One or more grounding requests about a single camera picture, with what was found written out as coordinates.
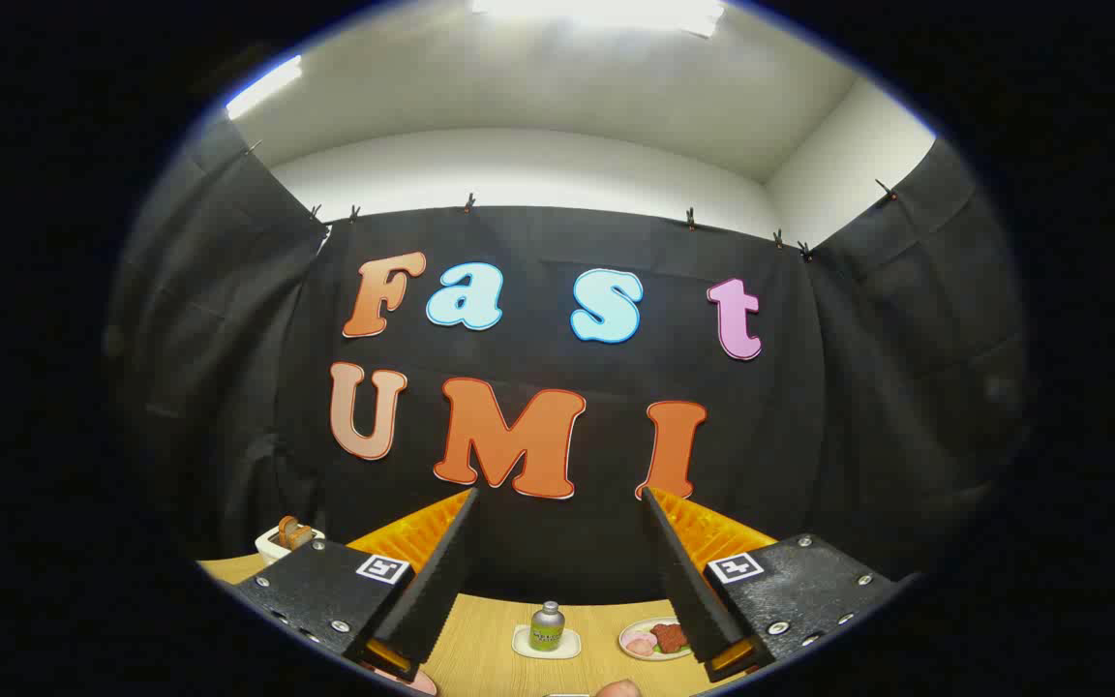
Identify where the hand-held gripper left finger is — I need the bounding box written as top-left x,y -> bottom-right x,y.
228,487 -> 481,683

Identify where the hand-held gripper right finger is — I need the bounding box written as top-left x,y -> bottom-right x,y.
639,486 -> 919,684

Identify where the white oval plate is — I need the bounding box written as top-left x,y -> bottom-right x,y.
618,618 -> 694,662

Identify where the pink round plate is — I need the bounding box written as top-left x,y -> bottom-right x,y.
364,663 -> 439,697

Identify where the small white square tray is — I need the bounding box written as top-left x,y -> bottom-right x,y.
512,624 -> 583,661

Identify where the green label metal bottle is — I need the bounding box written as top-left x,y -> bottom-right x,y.
529,601 -> 566,652

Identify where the cream white toaster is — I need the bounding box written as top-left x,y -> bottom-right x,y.
256,523 -> 326,565

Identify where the row of black clips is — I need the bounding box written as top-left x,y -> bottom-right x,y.
246,140 -> 899,262

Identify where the long ceiling light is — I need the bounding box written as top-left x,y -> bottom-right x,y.
470,0 -> 725,38

